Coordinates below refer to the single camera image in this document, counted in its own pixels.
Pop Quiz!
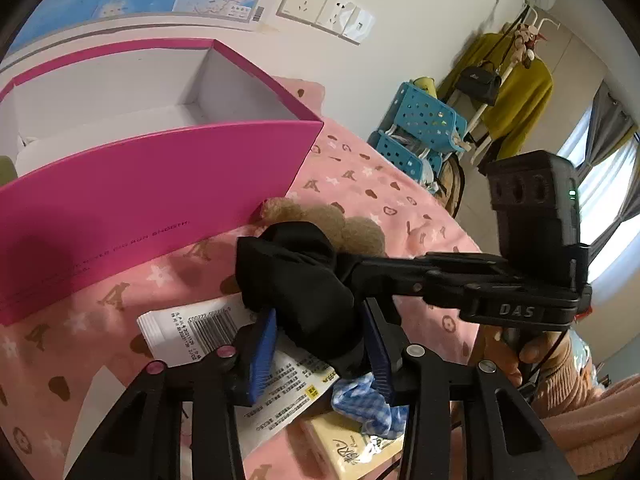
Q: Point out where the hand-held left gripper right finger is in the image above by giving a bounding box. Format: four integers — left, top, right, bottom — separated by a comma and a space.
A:
362, 299, 571, 480

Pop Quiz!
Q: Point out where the pink printed blanket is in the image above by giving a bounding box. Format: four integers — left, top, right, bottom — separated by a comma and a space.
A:
0, 77, 482, 480

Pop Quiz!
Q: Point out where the black cloth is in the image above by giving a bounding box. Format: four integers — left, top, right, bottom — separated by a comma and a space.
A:
235, 220, 377, 377

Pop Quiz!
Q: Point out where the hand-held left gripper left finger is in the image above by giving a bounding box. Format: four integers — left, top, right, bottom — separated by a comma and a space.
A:
65, 309, 279, 480

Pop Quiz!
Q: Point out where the grey window curtain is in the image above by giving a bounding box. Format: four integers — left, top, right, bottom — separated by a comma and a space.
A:
555, 80, 640, 282

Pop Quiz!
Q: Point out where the brown bag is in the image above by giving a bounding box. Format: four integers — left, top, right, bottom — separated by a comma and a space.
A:
439, 154, 467, 219

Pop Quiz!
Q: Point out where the pink fleece garment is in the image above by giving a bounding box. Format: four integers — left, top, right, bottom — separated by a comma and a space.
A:
537, 374, 640, 477

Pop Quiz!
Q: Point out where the blue gingham cloth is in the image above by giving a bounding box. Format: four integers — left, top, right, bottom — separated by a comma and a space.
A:
330, 372, 409, 439

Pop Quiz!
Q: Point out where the hanging plush toy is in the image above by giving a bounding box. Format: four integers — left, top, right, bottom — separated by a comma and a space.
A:
511, 21, 544, 67

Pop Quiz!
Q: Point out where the pink cardboard box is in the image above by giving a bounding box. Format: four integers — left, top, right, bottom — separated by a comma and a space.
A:
0, 37, 326, 327

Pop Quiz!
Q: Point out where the person's right hand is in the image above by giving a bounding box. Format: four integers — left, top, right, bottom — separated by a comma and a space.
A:
487, 327, 552, 387

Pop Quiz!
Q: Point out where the person's right forearm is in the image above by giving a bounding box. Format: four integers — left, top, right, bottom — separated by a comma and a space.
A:
525, 330, 603, 413

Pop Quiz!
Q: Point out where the yellow tissue packet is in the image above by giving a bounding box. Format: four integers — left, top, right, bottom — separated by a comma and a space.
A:
300, 410, 407, 480

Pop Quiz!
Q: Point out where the blue plastic basket rack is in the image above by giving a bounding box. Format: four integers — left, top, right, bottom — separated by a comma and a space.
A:
367, 80, 469, 184

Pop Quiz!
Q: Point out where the brown plush bear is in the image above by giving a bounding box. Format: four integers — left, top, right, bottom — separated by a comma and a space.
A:
257, 197, 387, 257

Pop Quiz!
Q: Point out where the white wall switch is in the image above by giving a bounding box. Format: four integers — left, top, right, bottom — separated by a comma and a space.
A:
342, 7, 377, 45

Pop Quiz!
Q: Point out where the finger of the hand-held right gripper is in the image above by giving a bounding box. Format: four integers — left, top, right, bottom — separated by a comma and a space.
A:
415, 274, 501, 312
340, 254, 503, 287

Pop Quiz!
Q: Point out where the mustard yellow sweater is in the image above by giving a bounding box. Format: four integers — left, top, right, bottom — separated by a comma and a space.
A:
436, 31, 554, 157

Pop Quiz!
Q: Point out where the white coat rack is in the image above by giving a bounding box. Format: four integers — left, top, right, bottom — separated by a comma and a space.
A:
440, 4, 562, 162

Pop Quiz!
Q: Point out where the black handbag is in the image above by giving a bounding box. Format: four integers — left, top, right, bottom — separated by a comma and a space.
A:
457, 59, 504, 107

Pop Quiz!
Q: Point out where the white barcode packet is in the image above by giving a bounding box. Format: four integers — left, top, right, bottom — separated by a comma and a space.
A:
137, 295, 342, 437

